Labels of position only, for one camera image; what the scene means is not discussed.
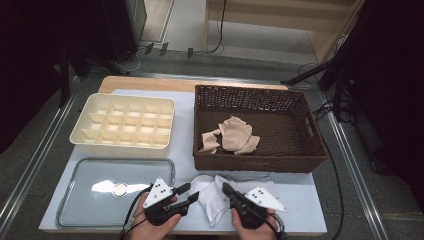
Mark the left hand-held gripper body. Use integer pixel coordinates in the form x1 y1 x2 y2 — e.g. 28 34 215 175
143 177 190 226

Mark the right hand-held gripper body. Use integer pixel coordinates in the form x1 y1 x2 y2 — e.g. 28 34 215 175
229 186 288 230

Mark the cream divided storage box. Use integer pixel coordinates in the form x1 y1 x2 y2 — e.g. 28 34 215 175
69 92 177 159

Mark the brown woven basket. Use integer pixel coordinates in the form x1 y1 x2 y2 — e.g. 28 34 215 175
192 84 329 174

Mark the clear lid with round knob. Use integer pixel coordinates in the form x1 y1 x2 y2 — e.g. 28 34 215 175
55 157 177 229

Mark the person's right hand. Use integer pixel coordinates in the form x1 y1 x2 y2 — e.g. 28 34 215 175
231 208 279 240

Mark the person's left hand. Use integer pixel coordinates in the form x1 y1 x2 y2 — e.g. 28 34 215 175
128 193 183 240

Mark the white table mat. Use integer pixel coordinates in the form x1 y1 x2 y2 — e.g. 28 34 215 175
39 88 328 234

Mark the black metal stand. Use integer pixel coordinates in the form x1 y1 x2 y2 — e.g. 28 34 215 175
279 49 356 123

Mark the black tripod stand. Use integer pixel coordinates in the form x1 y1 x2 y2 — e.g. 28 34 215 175
58 41 131 108

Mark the dark curtain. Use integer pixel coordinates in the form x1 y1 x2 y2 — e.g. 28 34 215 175
333 0 424 211
0 0 108 154

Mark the black cabinet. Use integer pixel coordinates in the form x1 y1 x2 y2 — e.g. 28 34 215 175
101 0 148 63

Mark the light wooden shelf unit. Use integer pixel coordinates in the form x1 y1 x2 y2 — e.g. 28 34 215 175
203 0 366 64

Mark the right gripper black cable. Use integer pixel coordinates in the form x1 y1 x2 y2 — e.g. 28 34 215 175
266 213 288 240

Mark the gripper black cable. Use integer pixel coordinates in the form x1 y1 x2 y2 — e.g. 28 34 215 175
266 213 288 240
119 184 154 240

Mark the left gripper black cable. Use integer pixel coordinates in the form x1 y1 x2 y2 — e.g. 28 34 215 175
119 184 154 240

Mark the black floor cable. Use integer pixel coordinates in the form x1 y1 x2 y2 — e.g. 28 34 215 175
313 99 345 240

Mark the metal rail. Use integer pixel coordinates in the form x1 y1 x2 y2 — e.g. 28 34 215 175
0 75 83 221
319 89 391 240

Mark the white floor cable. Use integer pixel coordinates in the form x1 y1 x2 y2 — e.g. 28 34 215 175
124 46 149 73

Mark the black hanging cable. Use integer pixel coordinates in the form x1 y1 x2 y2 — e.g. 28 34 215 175
205 0 228 55

